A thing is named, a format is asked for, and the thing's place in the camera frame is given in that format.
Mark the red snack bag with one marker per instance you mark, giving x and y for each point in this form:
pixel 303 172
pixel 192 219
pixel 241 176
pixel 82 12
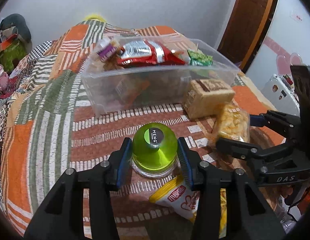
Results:
pixel 144 52

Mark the yellow pillow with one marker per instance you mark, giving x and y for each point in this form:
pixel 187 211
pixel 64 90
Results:
pixel 95 17

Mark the brown wooden door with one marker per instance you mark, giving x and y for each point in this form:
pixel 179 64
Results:
pixel 246 28

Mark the clear plastic storage bin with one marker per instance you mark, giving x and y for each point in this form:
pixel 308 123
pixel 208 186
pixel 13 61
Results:
pixel 114 91

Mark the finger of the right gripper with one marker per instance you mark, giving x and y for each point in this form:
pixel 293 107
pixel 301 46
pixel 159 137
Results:
pixel 251 153
pixel 286 125

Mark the white sticker covered appliance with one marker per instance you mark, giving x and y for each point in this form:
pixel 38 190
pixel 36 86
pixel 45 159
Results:
pixel 281 95

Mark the purple snack packet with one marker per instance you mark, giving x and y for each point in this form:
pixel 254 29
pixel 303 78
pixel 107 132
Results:
pixel 106 48

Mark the yellow puffed snack bag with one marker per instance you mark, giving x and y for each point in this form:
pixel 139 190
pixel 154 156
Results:
pixel 231 122

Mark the patchwork orange bed blanket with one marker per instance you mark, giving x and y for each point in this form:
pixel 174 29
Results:
pixel 48 125

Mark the pink plush toy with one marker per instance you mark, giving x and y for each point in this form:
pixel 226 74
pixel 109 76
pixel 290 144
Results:
pixel 3 79

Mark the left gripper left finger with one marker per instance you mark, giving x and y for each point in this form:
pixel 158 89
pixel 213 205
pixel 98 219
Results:
pixel 60 215

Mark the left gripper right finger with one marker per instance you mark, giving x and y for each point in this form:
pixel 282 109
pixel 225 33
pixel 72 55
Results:
pixel 249 216

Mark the yellow chips bag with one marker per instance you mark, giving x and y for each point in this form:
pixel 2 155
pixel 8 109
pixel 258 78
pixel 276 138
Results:
pixel 176 194

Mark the green pea snack bag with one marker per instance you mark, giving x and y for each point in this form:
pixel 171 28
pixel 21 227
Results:
pixel 199 59

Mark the dark grey clothing pile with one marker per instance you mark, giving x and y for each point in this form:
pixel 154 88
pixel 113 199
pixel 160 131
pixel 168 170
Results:
pixel 18 22

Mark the tan cracker pack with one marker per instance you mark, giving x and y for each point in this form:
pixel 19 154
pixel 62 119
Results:
pixel 206 97

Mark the green lidded jar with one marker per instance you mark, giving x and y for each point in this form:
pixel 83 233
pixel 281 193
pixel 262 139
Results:
pixel 154 151

